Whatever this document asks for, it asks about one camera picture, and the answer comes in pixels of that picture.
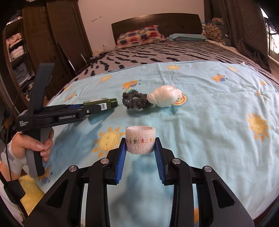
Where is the dark green small bottle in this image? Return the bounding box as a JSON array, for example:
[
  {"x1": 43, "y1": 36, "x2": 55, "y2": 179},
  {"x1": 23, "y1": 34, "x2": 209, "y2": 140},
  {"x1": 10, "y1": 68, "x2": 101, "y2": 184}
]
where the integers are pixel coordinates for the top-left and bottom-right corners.
[{"x1": 83, "y1": 98, "x2": 118, "y2": 111}]

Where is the dark knitted scrunchie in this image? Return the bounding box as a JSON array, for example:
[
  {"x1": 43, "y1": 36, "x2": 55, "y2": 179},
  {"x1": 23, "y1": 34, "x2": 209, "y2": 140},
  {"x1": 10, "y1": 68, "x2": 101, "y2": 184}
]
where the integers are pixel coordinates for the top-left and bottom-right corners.
[{"x1": 122, "y1": 90, "x2": 151, "y2": 110}]

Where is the white bandage roll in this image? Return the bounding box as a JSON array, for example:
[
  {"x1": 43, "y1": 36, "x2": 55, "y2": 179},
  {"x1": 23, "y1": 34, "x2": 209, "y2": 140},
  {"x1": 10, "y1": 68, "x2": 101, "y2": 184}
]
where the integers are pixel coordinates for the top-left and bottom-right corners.
[{"x1": 125, "y1": 126, "x2": 156, "y2": 155}]

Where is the white plastic bag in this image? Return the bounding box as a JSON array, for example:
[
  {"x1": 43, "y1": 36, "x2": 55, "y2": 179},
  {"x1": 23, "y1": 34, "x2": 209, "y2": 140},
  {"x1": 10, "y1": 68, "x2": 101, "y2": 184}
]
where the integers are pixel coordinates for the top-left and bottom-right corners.
[{"x1": 147, "y1": 83, "x2": 183, "y2": 108}]

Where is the person left hand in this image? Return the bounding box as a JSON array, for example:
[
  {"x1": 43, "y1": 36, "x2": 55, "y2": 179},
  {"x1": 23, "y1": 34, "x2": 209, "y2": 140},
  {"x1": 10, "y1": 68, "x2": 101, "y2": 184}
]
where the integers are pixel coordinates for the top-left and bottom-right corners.
[{"x1": 10, "y1": 129, "x2": 54, "y2": 162}]

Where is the black chair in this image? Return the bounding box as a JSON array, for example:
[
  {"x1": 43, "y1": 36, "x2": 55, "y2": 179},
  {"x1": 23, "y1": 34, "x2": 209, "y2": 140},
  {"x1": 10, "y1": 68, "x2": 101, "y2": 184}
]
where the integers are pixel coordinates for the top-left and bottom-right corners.
[{"x1": 58, "y1": 40, "x2": 100, "y2": 75}]

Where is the black zigzag patterned blanket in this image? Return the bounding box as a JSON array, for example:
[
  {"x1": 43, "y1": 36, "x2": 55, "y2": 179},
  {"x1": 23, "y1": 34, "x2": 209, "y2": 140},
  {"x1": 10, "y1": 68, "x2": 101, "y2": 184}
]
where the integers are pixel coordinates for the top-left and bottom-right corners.
[{"x1": 59, "y1": 41, "x2": 278, "y2": 94}]

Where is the dark wooden wardrobe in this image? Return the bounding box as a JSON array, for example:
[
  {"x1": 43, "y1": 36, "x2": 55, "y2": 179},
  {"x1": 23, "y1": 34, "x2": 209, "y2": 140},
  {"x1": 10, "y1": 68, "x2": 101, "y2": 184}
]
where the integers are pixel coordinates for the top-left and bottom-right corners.
[{"x1": 1, "y1": 1, "x2": 92, "y2": 115}]

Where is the light blue cartoon sheet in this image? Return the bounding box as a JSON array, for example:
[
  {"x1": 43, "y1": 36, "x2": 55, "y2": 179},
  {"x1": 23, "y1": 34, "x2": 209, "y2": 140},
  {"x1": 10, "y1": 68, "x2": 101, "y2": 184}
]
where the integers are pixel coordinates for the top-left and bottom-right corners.
[{"x1": 36, "y1": 61, "x2": 278, "y2": 218}]

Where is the colourful checkered pillow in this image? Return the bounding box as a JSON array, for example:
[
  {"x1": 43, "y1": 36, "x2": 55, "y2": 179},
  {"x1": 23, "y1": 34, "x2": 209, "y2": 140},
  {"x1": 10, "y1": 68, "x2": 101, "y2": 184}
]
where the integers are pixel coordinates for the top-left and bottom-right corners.
[{"x1": 116, "y1": 25, "x2": 167, "y2": 49}]

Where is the teal flat pillow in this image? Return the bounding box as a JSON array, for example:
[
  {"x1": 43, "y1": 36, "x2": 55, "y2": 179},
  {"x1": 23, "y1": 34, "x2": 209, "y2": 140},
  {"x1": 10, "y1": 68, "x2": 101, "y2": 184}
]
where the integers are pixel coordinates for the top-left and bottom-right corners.
[{"x1": 167, "y1": 34, "x2": 207, "y2": 41}]

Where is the dark wooden headboard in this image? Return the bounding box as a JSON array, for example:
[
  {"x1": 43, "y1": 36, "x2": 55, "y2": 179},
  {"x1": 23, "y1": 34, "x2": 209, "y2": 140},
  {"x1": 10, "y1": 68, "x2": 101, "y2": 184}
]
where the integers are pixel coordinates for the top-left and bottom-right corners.
[{"x1": 111, "y1": 13, "x2": 202, "y2": 41}]

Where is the brown patterned cushion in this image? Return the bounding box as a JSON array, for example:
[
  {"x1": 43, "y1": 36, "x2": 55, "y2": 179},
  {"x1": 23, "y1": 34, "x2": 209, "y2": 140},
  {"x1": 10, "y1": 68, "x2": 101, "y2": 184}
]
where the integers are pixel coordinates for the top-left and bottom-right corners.
[{"x1": 201, "y1": 17, "x2": 232, "y2": 46}]

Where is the dark brown curtain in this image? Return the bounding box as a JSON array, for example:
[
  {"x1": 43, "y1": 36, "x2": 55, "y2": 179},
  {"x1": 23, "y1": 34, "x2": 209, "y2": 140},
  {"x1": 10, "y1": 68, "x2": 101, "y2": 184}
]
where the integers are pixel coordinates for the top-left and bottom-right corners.
[{"x1": 204, "y1": 0, "x2": 271, "y2": 73}]

